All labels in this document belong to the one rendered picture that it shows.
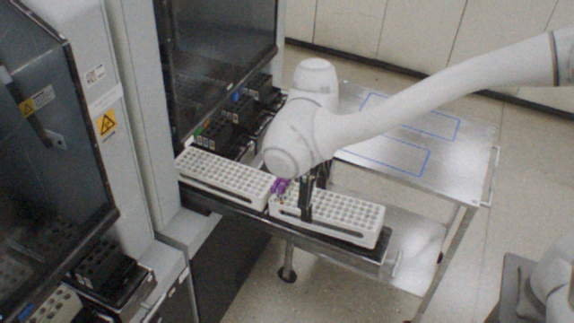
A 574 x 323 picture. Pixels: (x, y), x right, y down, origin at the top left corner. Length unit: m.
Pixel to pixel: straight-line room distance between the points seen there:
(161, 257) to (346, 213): 0.51
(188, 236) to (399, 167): 0.67
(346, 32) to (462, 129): 2.00
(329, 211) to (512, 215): 1.65
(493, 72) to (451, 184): 0.62
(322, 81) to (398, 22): 2.48
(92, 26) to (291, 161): 0.43
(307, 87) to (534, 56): 0.42
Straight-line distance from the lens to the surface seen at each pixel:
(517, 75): 0.91
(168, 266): 1.27
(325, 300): 2.08
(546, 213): 2.84
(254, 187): 1.27
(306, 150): 0.83
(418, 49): 3.45
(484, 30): 3.35
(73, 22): 0.87
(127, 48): 0.98
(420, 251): 1.97
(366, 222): 1.18
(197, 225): 1.35
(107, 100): 0.97
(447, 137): 1.64
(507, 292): 1.43
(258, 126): 1.55
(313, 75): 0.95
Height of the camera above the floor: 1.76
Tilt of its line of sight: 42 degrees down
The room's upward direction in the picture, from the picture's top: 3 degrees clockwise
